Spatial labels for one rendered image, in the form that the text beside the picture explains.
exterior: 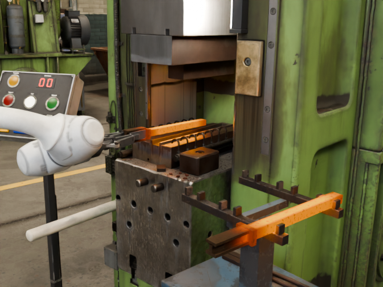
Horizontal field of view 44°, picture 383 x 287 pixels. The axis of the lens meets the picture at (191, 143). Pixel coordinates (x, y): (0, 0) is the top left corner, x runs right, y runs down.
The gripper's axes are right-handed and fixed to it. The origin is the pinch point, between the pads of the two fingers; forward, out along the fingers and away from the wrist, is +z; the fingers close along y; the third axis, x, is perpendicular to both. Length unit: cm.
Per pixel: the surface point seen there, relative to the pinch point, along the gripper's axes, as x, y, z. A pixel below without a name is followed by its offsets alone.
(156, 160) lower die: -11.3, 0.1, 9.5
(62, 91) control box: 9.4, -44.5, 1.8
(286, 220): -3, 70, -20
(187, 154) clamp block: -6.1, 14.5, 10.2
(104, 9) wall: 45, -741, 571
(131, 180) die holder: -18.8, -6.3, 3.3
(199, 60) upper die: 23.6, 7.2, 23.8
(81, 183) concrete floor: -106, -216, 126
